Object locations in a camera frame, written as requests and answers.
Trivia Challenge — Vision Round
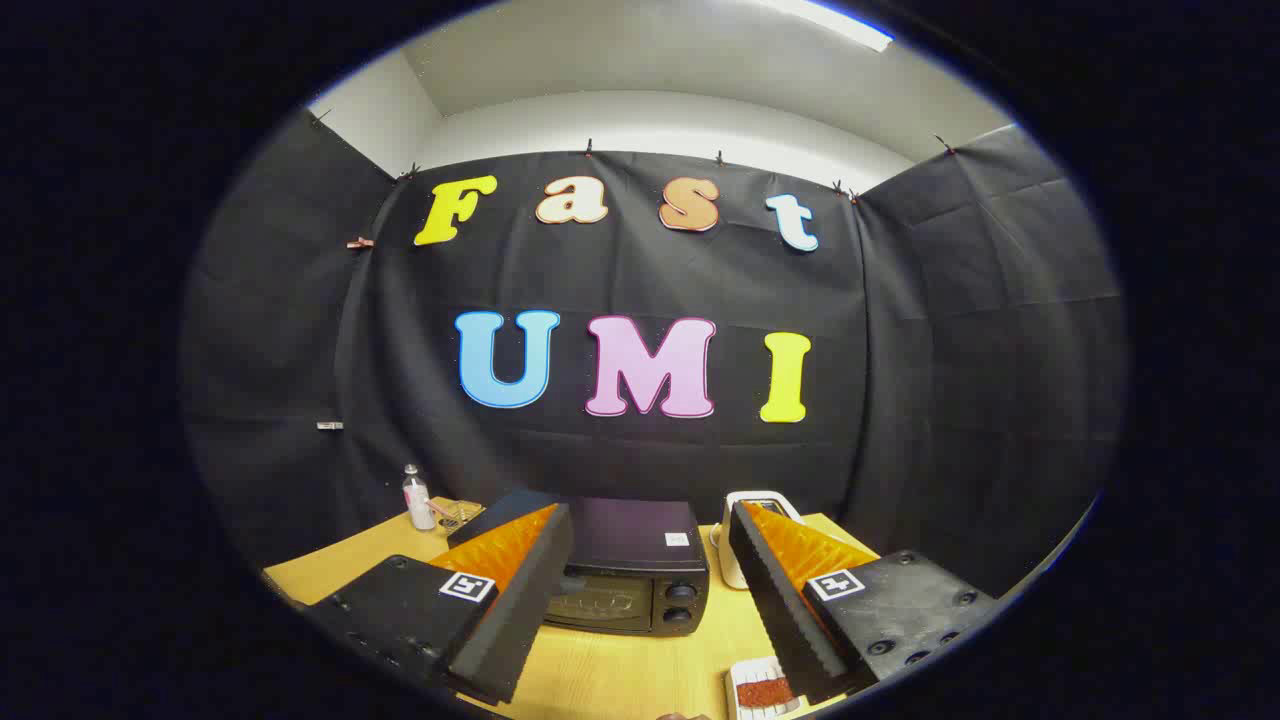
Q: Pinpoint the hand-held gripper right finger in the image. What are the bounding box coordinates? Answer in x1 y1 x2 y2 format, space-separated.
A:
728 499 1001 706

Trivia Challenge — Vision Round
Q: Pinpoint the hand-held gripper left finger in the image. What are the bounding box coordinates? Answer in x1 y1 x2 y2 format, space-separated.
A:
300 503 577 706

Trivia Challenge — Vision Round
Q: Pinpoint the black toaster oven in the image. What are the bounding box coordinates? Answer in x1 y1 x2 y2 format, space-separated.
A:
447 489 711 638

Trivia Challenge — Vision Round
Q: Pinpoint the white rectangular food tray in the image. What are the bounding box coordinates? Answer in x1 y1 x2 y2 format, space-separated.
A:
725 657 806 720

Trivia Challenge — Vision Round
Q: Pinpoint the white box appliance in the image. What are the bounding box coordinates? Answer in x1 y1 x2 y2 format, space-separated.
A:
710 490 806 591

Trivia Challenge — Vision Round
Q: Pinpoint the small clear dish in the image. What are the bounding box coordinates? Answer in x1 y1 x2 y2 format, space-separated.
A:
430 498 486 531

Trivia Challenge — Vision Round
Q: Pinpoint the small clear bottle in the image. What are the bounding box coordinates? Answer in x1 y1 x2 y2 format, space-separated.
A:
402 464 437 532

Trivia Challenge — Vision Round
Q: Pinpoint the black backdrop cloth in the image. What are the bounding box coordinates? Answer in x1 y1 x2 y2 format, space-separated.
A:
180 110 1131 601

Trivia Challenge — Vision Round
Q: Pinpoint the ceiling light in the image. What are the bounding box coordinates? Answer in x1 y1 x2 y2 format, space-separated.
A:
770 0 894 53

